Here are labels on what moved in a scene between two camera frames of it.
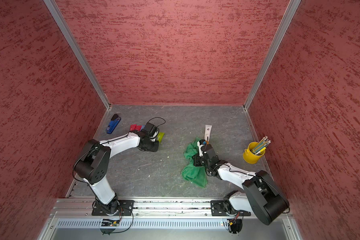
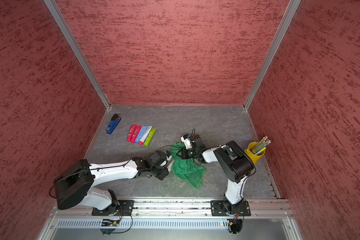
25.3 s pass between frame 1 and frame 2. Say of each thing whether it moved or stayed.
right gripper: moved
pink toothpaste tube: stayed
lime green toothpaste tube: moved
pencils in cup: stayed
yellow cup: stayed
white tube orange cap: moved
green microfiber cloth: moved
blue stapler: stayed
